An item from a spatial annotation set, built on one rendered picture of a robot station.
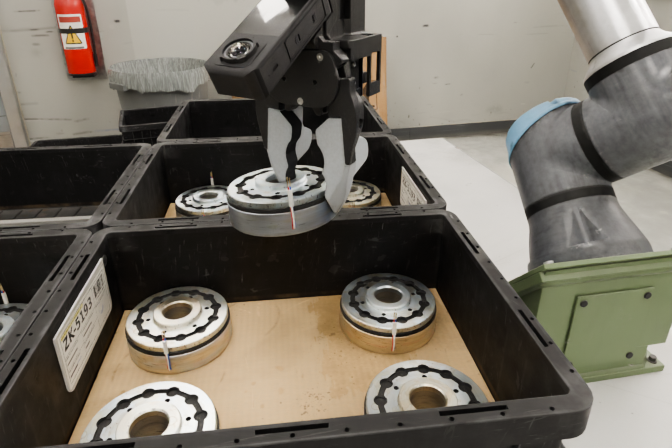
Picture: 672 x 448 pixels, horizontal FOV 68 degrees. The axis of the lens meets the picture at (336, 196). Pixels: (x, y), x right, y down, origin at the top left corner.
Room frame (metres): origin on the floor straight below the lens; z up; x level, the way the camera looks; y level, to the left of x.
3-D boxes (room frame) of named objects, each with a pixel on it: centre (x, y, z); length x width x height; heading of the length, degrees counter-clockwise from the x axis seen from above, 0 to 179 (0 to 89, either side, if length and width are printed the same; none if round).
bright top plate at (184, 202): (0.71, 0.20, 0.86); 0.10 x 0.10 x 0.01
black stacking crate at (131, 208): (0.66, 0.08, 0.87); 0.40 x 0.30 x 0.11; 97
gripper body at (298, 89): (0.44, 0.01, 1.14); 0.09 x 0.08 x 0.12; 150
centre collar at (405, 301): (0.45, -0.06, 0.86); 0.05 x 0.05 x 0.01
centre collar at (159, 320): (0.42, 0.16, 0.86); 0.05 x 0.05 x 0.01
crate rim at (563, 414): (0.36, 0.04, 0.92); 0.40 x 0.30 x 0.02; 97
